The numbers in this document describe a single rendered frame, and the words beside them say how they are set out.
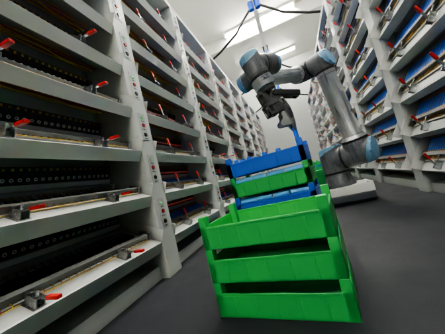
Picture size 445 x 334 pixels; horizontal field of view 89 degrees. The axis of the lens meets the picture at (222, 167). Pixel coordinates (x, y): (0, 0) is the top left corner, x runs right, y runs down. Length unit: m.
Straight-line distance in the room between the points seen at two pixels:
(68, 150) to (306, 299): 0.71
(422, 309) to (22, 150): 0.89
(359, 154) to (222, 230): 1.16
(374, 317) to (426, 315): 0.08
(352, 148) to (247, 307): 1.19
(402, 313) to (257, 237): 0.29
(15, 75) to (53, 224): 0.38
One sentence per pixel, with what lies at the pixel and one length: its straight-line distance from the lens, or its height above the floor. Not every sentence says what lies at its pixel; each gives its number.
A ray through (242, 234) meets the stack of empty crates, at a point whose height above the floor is 0.19.
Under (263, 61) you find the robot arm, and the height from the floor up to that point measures 0.76.
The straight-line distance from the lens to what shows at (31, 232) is 0.68.
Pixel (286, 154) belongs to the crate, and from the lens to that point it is 0.83.
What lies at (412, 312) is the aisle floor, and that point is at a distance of 0.59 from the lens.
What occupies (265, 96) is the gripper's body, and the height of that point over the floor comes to 0.62.
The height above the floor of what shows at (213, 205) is 0.18.
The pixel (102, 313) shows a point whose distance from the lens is 0.84.
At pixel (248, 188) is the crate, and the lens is 0.87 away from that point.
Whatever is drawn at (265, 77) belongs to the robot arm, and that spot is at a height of 0.68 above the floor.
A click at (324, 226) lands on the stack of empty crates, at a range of 0.49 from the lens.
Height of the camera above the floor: 0.31
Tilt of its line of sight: 4 degrees up
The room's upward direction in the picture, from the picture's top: 14 degrees counter-clockwise
